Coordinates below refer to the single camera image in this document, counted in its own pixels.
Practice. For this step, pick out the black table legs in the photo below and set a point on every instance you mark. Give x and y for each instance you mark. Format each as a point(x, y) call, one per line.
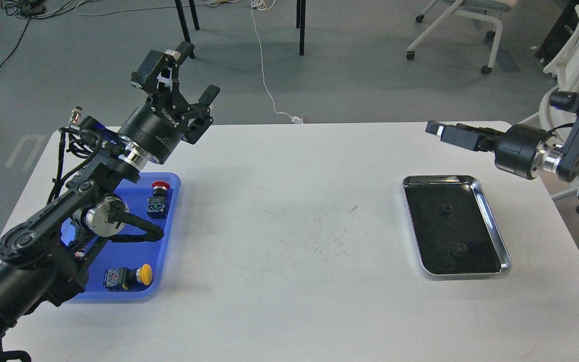
point(256, 6)

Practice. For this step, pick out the red push button switch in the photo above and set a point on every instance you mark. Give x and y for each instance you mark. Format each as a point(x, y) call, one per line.
point(157, 204)

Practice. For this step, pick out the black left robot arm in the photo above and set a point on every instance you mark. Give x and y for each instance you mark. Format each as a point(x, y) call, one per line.
point(47, 257)

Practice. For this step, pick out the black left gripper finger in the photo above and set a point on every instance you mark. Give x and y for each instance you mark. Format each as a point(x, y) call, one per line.
point(197, 118)
point(158, 78)

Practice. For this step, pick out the silver metal tray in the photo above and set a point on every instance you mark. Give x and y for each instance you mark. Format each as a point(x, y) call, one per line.
point(471, 222)

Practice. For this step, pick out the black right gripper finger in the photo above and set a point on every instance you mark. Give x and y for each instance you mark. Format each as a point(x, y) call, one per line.
point(459, 135)
point(488, 134)

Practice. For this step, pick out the yellow push button switch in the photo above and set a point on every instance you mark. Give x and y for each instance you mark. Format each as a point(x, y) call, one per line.
point(124, 278)

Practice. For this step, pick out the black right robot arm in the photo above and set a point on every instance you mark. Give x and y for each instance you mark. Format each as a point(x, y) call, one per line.
point(562, 160)

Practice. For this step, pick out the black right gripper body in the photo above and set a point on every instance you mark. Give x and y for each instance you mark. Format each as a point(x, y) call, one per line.
point(516, 150)

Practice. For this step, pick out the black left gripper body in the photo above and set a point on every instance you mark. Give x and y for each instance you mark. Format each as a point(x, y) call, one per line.
point(155, 135)

